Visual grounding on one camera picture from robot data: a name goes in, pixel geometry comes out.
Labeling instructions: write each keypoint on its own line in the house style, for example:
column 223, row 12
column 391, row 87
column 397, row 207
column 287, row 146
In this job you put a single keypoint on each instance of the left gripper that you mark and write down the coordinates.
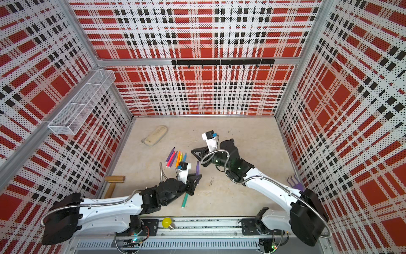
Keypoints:
column 191, row 188

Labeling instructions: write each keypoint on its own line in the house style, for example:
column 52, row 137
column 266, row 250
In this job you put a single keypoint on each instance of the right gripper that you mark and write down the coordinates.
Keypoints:
column 205, row 150

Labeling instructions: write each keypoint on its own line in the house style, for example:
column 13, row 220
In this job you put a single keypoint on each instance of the purple marker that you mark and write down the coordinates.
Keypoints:
column 171, row 159
column 198, row 168

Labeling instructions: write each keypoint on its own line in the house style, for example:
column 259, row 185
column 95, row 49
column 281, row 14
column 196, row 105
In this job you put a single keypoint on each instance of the green marker pen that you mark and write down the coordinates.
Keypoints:
column 185, row 201

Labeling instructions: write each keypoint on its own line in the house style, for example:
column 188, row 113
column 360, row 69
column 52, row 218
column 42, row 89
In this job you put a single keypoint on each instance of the orange marker pen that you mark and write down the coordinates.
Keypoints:
column 178, row 159

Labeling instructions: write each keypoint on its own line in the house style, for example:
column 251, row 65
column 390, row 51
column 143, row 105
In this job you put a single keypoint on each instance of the purple marker pen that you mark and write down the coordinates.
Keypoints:
column 170, row 155

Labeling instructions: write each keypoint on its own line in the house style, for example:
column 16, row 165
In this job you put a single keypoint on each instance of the pink marker pen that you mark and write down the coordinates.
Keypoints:
column 173, row 159

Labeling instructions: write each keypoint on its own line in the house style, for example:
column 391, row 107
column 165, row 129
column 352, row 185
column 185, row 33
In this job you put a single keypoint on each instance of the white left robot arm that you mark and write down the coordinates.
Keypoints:
column 106, row 225

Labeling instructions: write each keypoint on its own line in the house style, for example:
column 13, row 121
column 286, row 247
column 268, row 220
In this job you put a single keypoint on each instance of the yellow light bulb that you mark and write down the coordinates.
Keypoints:
column 167, row 223

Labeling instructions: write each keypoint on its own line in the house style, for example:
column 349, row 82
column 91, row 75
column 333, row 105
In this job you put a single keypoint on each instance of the wooden roller tool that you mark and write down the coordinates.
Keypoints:
column 111, row 182

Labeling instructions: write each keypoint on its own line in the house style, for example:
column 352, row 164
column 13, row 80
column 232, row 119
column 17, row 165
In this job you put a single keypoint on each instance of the purple pink toy rake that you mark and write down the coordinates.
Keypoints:
column 295, row 182

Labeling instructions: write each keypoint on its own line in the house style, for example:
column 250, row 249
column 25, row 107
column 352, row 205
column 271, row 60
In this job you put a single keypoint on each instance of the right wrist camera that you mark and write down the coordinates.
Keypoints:
column 210, row 135

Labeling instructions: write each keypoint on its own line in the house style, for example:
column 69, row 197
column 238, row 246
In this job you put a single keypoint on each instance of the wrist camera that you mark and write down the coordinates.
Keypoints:
column 183, row 166
column 210, row 135

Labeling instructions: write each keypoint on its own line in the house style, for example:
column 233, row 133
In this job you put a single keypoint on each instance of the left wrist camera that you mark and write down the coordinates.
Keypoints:
column 183, row 166

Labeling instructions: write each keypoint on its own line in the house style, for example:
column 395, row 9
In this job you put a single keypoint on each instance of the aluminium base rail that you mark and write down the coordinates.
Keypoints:
column 193, row 233

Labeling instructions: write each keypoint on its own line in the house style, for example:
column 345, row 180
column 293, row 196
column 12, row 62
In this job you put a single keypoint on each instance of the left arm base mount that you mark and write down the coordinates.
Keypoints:
column 148, row 227

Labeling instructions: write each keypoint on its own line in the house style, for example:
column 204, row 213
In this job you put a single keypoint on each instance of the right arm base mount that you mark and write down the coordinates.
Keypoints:
column 251, row 228

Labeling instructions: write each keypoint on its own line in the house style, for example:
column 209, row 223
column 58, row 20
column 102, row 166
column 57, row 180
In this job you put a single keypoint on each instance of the black hook rail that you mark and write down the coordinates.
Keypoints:
column 227, row 62

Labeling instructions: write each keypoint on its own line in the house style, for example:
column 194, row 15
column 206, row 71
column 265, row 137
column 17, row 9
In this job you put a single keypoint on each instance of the white wire mesh basket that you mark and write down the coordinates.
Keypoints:
column 72, row 117

